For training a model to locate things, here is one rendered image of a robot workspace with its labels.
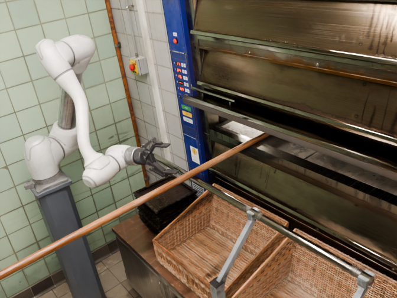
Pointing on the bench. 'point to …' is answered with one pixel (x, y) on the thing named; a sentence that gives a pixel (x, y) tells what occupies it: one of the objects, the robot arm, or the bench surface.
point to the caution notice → (195, 154)
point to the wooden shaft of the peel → (124, 209)
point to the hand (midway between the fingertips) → (171, 158)
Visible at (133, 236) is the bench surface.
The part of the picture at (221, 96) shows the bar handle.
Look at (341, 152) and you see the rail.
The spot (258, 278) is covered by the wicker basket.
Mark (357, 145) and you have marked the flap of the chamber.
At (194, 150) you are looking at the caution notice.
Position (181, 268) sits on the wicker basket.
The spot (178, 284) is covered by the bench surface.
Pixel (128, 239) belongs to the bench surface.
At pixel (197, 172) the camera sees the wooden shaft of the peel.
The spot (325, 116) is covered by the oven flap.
